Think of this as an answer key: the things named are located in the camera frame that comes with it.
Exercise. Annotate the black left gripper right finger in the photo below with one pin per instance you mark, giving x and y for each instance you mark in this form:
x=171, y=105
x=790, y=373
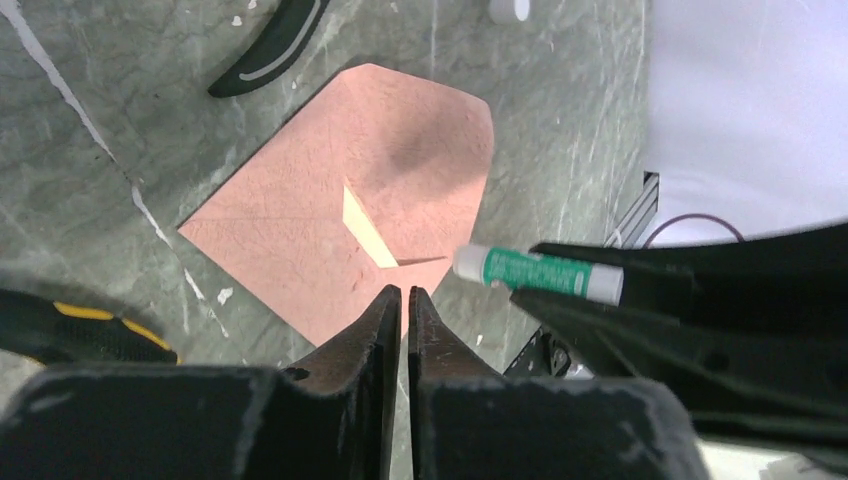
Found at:
x=468, y=421

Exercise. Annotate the aluminium extrusion frame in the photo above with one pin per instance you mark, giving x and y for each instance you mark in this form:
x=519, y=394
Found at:
x=634, y=223

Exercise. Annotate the black yellow screwdriver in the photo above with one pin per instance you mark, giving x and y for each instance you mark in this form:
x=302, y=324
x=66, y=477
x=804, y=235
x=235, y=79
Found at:
x=53, y=332

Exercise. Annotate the black handled pliers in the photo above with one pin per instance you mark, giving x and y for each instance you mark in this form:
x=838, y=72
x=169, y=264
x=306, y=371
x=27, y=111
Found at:
x=274, y=50

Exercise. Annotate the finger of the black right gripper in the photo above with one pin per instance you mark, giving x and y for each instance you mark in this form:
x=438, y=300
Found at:
x=792, y=285
x=780, y=392

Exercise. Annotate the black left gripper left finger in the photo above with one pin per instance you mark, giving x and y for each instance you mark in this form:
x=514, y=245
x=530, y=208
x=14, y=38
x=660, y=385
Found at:
x=328, y=415

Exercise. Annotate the pink paper envelope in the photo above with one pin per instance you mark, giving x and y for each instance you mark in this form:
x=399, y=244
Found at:
x=377, y=180

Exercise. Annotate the cream lined letter paper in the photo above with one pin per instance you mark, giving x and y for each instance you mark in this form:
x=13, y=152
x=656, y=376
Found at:
x=357, y=221

